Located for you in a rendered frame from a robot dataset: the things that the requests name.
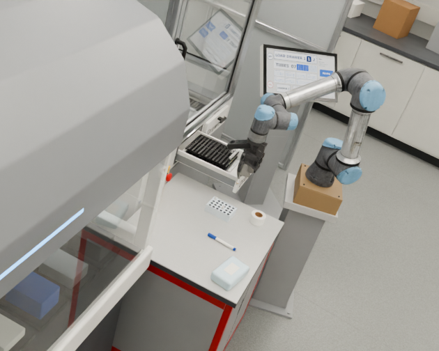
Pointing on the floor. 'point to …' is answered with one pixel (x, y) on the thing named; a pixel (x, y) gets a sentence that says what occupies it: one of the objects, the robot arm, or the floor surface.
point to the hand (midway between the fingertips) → (238, 175)
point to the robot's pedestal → (288, 254)
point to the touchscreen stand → (262, 176)
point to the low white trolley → (192, 274)
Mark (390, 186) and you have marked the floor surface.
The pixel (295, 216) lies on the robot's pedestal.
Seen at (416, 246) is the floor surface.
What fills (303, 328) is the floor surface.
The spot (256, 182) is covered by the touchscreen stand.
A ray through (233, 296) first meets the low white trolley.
